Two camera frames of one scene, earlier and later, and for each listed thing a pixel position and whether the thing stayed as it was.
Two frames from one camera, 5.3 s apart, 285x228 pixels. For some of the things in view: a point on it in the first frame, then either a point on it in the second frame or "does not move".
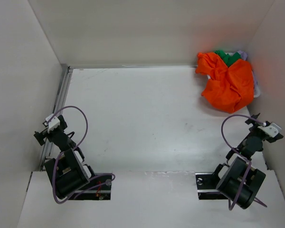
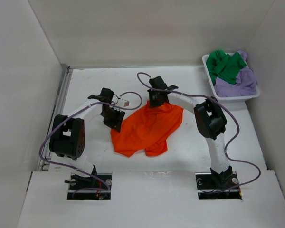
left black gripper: (42, 134) to (115, 124)
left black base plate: (98, 189) does not move
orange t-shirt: (230, 88) to (147, 128)
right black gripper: (255, 125) to (152, 103)
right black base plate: (207, 183) does not move
